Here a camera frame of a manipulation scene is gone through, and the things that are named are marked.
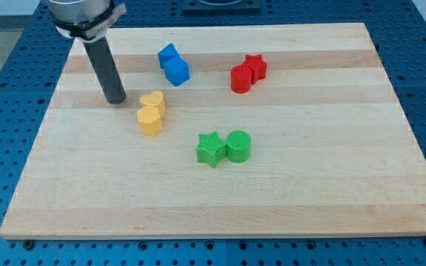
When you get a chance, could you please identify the red cylinder block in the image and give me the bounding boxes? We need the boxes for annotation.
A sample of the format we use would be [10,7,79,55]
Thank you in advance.
[230,65,252,94]

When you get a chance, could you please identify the green star block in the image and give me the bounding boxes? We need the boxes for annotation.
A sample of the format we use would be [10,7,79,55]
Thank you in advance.
[196,132,227,168]

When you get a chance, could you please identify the yellow heart block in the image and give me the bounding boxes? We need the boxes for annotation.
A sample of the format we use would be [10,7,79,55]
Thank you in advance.
[140,90,166,117]

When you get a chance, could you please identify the blue cube front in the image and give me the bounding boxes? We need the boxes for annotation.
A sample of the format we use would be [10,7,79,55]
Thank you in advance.
[163,57,190,86]

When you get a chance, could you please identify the yellow hexagon block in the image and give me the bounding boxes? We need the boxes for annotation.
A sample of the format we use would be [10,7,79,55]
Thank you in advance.
[137,106,163,136]

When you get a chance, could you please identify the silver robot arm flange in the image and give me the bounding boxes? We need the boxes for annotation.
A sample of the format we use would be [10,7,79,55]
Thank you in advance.
[47,0,127,43]

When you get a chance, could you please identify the red star block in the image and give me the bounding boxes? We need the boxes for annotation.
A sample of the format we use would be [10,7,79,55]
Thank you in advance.
[242,54,268,84]

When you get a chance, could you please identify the blue block rear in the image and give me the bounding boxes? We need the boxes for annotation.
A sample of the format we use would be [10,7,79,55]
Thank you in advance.
[158,43,179,69]

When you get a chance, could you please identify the light wooden board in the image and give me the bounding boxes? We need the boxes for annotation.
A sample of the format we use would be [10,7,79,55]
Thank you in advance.
[0,23,426,240]

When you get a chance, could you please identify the green cylinder block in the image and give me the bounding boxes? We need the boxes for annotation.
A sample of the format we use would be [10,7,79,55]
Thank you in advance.
[226,130,251,163]

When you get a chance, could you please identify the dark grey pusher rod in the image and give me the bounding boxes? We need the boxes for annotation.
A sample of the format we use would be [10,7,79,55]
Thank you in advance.
[84,37,126,104]

